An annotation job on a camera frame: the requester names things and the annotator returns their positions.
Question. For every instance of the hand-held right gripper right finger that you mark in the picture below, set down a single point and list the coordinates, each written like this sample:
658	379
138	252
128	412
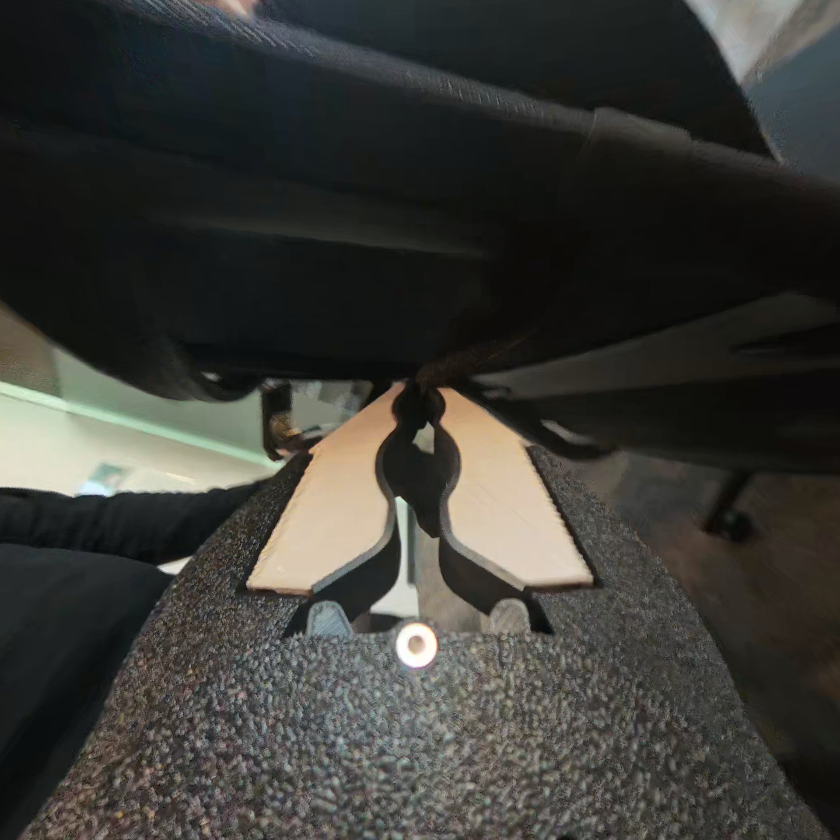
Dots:
505	512

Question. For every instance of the black office chair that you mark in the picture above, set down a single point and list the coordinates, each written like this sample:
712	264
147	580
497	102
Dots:
328	197

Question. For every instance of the person's left forearm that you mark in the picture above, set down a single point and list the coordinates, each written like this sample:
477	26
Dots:
131	525

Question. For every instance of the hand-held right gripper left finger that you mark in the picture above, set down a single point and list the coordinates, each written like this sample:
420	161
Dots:
328	512

